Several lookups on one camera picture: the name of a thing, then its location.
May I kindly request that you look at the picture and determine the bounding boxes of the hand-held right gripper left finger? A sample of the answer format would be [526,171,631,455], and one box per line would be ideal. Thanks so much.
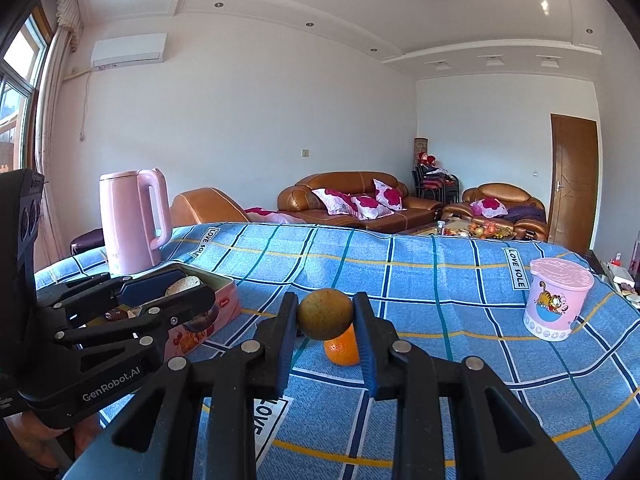
[60,292,301,480]

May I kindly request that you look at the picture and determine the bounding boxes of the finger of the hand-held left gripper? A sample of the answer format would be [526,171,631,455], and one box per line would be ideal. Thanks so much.
[35,266,189,314]
[52,285,217,347]

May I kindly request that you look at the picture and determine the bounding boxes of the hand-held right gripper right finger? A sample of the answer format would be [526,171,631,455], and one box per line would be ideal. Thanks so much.
[351,294,581,480]

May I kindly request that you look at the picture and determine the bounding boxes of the large orange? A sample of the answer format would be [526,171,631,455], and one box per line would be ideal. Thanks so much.
[323,324,362,367]

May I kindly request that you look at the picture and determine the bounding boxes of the pink metal tin box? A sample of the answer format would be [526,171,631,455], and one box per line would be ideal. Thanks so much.
[97,261,242,357]

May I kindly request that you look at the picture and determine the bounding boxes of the brown kiwi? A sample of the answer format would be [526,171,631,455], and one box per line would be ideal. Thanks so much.
[297,288,352,341]

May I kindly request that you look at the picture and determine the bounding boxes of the pink electric kettle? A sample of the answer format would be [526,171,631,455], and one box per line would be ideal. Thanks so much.
[99,168,173,277]

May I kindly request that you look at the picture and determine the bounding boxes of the dark padded stool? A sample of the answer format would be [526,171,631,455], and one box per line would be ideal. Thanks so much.
[70,228,108,256]

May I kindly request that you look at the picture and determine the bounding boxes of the brown leather recliner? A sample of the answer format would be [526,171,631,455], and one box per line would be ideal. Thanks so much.
[170,187,251,228]

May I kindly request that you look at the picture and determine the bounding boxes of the blue plaid tablecloth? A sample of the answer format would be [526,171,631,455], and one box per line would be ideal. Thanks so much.
[30,221,640,480]

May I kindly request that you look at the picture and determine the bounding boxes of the floral cloth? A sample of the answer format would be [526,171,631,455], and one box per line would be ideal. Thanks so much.
[245,206,306,226]

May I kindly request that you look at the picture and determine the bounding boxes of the wooden coffee table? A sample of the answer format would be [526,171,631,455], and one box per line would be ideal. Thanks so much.
[415,217,518,241]

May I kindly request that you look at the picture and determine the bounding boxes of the white floral pillow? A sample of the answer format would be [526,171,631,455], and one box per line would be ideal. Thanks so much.
[350,195,396,221]
[372,178,405,211]
[470,197,508,217]
[311,188,358,216]

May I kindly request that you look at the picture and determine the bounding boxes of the pile of assorted snacks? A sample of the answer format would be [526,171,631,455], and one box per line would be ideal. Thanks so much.
[440,220,516,239]

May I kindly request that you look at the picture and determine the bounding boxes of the brown leather three-seat sofa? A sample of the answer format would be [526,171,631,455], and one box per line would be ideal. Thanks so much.
[277,171,443,233]

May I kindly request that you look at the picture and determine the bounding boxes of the stacked black chairs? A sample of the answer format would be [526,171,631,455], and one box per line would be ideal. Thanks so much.
[412,162,458,206]

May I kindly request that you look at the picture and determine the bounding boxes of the pink cartoon bucket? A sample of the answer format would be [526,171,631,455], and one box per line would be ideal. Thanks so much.
[523,258,596,343]

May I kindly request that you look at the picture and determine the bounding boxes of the light curtain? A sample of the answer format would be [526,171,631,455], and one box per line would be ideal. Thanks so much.
[30,0,86,261]

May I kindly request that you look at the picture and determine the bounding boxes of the brown leather armchair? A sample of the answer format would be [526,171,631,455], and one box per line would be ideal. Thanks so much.
[442,183,548,241]

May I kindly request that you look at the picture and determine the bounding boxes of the purple blanket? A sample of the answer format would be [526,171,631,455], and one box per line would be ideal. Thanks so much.
[505,205,546,223]

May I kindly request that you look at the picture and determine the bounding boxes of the window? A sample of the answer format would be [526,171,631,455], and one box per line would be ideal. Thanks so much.
[0,10,51,173]

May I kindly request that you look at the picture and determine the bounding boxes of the brown wooden door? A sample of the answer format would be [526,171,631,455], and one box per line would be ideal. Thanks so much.
[548,113,599,256]

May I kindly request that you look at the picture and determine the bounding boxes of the air conditioner cable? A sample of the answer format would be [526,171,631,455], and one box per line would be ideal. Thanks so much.
[62,67,94,142]

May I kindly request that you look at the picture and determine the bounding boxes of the white wall air conditioner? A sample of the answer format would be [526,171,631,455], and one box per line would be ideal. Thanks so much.
[91,33,168,68]

